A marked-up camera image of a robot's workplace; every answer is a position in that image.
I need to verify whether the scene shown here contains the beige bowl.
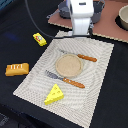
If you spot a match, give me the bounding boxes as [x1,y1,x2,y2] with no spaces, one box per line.
[119,5,128,30]

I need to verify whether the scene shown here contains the round beige plate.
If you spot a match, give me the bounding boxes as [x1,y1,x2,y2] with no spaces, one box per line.
[55,54,83,78]

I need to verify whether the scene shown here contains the fork with wooden handle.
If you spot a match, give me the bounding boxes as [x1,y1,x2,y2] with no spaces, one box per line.
[45,70,85,88]

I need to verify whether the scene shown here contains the knife with wooden handle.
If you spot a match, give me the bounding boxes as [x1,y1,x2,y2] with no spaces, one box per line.
[58,49,97,62]

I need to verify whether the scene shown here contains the yellow cheese wedge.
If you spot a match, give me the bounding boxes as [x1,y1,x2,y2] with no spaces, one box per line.
[44,84,64,105]

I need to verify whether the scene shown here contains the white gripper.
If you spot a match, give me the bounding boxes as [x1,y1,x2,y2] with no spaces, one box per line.
[67,0,94,36]

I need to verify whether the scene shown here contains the brown wooden tray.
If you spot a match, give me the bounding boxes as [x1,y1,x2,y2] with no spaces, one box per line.
[47,0,128,43]

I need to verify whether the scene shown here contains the orange bread loaf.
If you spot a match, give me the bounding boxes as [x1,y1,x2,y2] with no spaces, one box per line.
[5,63,29,76]

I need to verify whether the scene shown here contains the small grey pot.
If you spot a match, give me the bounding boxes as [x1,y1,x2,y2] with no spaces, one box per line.
[57,1,70,19]

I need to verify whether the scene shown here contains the yellow butter box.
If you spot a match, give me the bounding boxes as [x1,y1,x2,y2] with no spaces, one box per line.
[33,33,47,46]

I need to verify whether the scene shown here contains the large grey pot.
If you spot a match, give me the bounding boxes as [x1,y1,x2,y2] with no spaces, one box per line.
[91,0,105,23]

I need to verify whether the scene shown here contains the woven beige placemat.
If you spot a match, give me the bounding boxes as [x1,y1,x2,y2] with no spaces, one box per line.
[12,30,115,128]

